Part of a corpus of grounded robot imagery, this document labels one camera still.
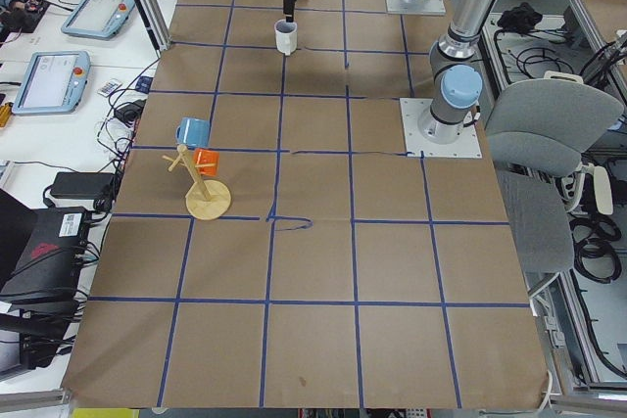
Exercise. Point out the lower teach pendant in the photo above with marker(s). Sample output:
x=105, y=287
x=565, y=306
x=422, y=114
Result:
x=53, y=83

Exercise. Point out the small remote control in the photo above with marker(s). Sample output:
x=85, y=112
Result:
x=109, y=87

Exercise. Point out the black computer box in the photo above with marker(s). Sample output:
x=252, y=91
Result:
x=39, y=251

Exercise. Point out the teach pendant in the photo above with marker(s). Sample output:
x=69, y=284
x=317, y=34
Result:
x=53, y=83
x=99, y=19

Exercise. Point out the orange mug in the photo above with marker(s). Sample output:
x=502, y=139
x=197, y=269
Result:
x=206, y=161

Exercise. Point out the grey office chair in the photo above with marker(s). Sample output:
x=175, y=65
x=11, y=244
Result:
x=537, y=132

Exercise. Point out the blue mug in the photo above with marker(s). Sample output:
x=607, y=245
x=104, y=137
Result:
x=193, y=132

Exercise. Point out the white mug grey inside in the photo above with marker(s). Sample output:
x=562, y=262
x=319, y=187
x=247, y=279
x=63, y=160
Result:
x=286, y=37

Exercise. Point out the upper teach pendant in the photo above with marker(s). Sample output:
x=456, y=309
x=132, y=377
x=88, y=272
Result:
x=99, y=19

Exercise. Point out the black power adapter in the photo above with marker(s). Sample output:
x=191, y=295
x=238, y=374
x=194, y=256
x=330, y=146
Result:
x=81, y=185

